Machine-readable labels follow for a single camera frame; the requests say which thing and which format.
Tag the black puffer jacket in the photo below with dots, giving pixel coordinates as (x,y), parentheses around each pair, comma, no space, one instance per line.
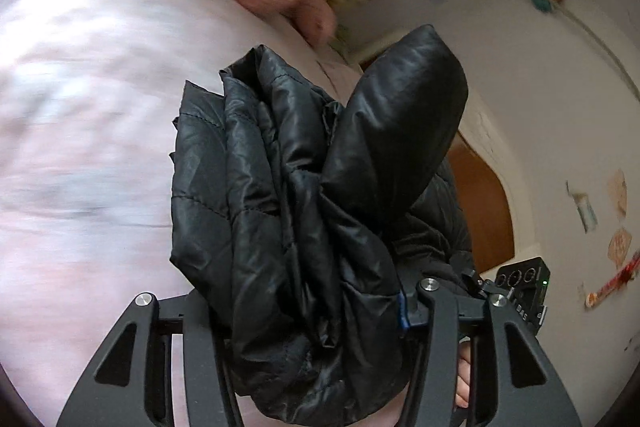
(310,207)

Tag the orange wall sticker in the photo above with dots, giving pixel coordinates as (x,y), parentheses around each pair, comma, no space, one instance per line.
(620,244)

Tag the white and wooden headboard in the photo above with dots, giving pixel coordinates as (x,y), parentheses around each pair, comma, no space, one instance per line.
(485,207)

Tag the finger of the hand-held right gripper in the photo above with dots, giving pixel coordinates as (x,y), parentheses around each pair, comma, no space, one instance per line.
(477,284)

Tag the beige wall sticker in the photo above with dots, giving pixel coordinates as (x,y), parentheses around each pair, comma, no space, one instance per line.
(617,194)

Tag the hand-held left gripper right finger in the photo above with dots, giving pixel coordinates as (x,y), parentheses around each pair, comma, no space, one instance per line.
(440,312)

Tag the person's right hand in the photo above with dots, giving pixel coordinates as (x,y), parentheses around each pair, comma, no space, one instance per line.
(463,377)

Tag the pale teal wall sticker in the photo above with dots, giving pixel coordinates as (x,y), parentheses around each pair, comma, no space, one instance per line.
(585,212)

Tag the red wall sticker strip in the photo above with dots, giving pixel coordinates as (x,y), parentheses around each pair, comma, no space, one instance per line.
(615,282)

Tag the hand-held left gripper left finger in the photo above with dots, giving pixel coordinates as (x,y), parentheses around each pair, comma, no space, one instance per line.
(205,357)

